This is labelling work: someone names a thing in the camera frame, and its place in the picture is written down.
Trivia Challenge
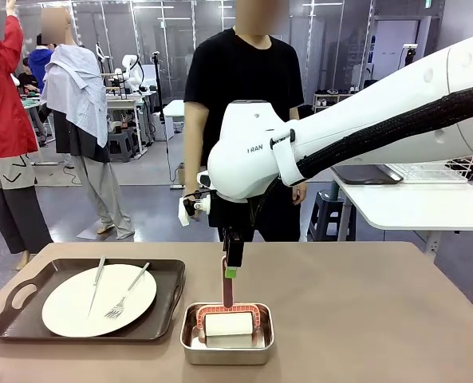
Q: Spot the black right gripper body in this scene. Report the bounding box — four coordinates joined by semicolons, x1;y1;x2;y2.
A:
222;227;245;267

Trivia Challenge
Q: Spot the pink handled lint roller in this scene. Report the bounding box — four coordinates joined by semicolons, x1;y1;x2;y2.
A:
195;255;263;348

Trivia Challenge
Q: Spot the white round plate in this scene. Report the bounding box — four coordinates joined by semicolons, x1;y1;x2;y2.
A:
41;263;158;338

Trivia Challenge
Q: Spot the person's right forearm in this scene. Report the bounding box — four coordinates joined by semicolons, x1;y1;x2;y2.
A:
183;131;203;191

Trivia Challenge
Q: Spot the person's left hand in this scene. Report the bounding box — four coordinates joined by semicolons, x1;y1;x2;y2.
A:
291;181;309;207

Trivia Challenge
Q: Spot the rectangular metal tin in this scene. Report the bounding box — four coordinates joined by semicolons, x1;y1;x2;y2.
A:
179;302;275;366

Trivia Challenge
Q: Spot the dark grey step stool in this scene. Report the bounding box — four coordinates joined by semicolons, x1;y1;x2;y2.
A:
307;190;357;243

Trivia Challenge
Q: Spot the silver fork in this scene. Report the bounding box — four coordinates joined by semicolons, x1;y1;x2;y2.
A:
103;262;151;319

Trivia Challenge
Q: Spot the silver knife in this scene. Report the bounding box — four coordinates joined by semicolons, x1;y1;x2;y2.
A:
86;255;107;320

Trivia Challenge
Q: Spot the grey plastic stool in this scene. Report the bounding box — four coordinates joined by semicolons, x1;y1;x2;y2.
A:
108;128;140;163

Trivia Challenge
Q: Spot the white background table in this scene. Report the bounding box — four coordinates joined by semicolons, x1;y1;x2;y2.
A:
162;99;186;119

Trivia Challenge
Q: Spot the black light stand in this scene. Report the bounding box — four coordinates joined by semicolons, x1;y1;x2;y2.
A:
151;50;187;190

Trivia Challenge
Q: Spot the white shoe rack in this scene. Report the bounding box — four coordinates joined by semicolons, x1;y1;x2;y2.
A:
313;92;355;113

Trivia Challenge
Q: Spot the person in black t-shirt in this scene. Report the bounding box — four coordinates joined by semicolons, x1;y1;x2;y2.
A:
183;0;305;243

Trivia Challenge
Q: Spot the white framed background desk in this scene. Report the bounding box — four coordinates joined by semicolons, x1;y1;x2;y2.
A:
106;92;149;157

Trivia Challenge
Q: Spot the white side table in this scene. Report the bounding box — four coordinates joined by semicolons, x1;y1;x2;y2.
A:
330;163;473;256

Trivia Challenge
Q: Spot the seated person in black cap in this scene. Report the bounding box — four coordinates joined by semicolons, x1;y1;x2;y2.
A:
17;57;42;96

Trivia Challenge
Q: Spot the person in blue hoodie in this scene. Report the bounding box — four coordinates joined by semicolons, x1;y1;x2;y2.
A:
27;34;57;93

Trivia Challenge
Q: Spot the mannequin in red jacket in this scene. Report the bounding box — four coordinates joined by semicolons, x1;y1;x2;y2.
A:
0;0;53;270

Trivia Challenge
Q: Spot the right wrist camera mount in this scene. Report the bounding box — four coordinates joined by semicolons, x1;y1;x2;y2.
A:
178;193;214;227

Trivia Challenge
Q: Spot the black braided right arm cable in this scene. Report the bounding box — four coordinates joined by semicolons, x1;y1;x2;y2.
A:
255;81;473;228

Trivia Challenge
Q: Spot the white wire dish rack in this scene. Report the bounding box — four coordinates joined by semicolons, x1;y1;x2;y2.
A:
387;157;473;184

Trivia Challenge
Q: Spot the black camera tripod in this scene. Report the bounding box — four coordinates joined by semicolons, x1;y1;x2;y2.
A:
401;42;419;65

